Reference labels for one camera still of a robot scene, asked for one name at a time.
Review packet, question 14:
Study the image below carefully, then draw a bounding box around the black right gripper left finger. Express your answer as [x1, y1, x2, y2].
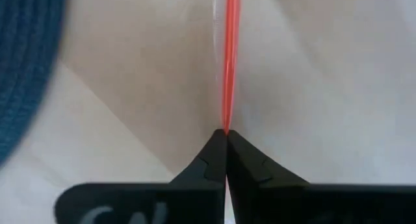
[53, 129, 228, 224]

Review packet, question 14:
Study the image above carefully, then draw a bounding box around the red drinking straw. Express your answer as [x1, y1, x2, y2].
[221, 0, 242, 136]

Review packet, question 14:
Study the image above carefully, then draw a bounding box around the round dark woven placemat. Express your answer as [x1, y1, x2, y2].
[0, 0, 68, 167]

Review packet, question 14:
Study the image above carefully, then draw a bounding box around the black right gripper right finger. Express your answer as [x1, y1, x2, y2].
[226, 129, 416, 224]

